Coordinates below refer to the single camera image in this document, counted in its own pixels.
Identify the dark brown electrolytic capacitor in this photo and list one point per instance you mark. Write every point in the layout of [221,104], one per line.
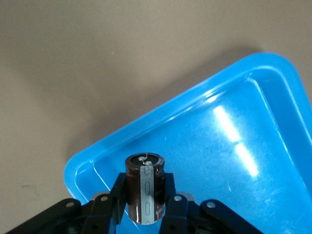
[146,190]

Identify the blue plastic tray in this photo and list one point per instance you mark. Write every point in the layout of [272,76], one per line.
[219,146]

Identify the brown table cover sheet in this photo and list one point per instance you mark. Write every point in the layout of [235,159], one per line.
[73,73]

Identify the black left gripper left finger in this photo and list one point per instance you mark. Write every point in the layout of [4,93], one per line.
[102,214]

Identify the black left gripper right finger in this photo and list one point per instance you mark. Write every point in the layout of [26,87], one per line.
[180,217]

